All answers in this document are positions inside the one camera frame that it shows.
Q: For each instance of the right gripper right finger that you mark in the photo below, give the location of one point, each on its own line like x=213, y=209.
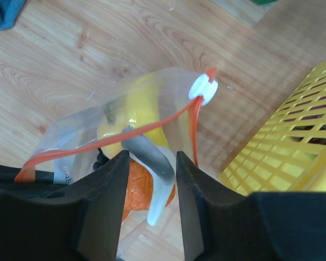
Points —
x=220, y=224

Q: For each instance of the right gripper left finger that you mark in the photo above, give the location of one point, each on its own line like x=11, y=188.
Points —
x=80, y=221

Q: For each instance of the dark small grape bunch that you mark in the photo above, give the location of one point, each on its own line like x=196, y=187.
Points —
x=102, y=159

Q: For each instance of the orange pumpkin toy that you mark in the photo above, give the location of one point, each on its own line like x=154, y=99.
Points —
x=139, y=189

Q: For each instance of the white garlic toy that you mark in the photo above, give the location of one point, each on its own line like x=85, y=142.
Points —
x=151, y=150

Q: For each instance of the clear zip top bag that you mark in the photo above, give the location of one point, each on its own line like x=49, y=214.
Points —
x=71, y=140

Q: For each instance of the yellow banana toy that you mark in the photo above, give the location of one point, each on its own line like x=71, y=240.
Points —
x=141, y=102

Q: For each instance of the yellow plastic basket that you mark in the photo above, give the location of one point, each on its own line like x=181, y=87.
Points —
x=288, y=153

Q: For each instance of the blue crumpled cloth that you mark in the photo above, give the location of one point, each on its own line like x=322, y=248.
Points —
x=9, y=12

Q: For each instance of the wooden tray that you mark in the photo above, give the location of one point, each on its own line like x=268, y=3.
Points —
x=245, y=10

